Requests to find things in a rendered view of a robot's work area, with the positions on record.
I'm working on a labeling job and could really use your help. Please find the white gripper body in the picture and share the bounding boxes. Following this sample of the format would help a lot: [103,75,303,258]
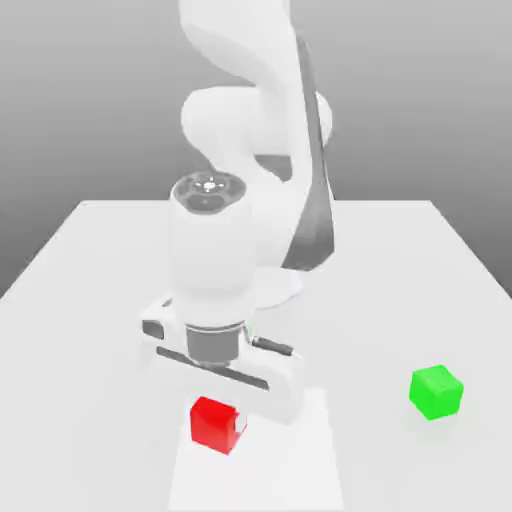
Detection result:
[138,342,306,426]

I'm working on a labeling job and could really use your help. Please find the small red cube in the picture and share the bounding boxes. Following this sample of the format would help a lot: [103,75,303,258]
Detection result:
[189,396,248,456]

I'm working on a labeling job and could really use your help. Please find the small green cube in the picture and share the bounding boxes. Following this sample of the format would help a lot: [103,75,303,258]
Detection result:
[408,364,465,422]

